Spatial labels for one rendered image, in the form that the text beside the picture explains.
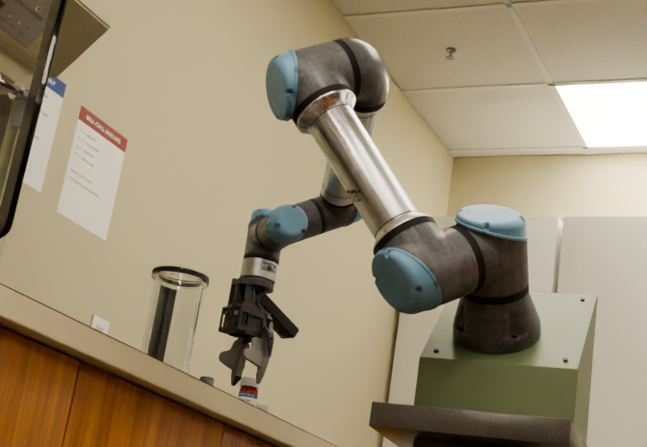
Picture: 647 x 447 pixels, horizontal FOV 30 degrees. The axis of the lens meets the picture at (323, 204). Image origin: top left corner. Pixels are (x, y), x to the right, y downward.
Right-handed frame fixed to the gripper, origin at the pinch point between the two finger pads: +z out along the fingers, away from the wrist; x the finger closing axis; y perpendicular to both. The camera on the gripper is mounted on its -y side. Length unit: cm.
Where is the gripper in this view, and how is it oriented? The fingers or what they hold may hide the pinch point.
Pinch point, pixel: (248, 381)
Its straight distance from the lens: 247.1
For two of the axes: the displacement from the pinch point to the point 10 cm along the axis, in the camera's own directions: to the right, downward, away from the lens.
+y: -7.6, -3.1, -5.7
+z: -1.5, 9.4, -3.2
